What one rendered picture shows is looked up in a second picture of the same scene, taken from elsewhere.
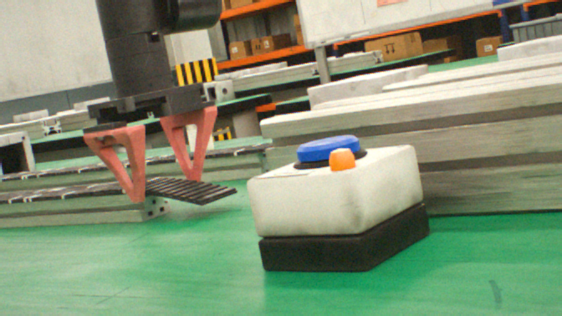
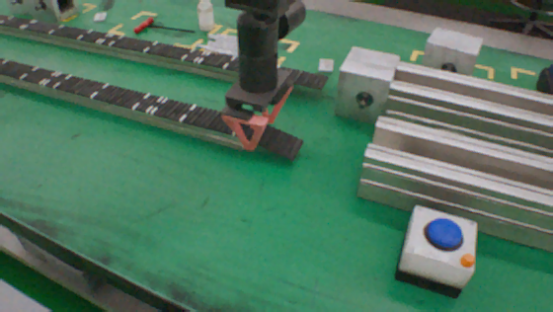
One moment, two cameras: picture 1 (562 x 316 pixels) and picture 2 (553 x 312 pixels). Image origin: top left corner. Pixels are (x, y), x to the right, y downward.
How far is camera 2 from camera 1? 0.50 m
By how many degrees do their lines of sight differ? 37
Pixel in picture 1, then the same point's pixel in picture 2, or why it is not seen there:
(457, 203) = not seen: hidden behind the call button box
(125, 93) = (253, 91)
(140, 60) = (267, 73)
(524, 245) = (518, 284)
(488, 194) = (485, 226)
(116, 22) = (257, 49)
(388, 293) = not seen: outside the picture
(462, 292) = not seen: outside the picture
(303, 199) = (438, 270)
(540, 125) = (529, 215)
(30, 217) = (148, 119)
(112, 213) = (218, 139)
